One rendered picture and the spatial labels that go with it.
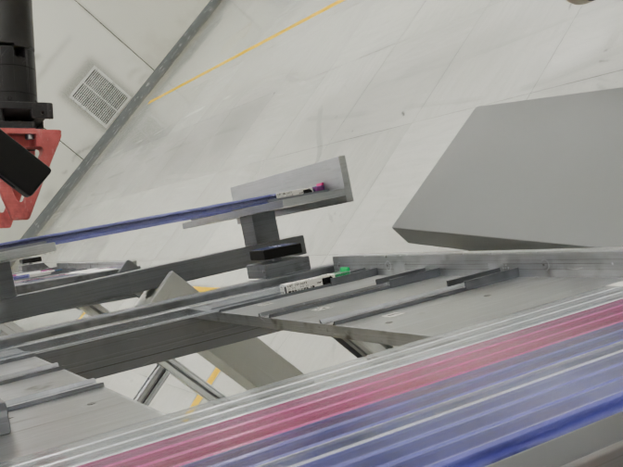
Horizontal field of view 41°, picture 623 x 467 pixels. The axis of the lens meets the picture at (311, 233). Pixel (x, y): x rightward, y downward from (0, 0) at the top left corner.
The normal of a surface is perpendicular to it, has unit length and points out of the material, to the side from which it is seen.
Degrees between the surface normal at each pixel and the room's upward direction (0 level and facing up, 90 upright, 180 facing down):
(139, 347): 90
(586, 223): 0
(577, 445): 42
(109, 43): 90
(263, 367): 90
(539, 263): 47
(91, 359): 90
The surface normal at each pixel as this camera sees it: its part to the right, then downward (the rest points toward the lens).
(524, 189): -0.70, -0.61
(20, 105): 0.48, -0.07
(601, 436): -0.17, -0.98
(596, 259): -0.86, 0.17
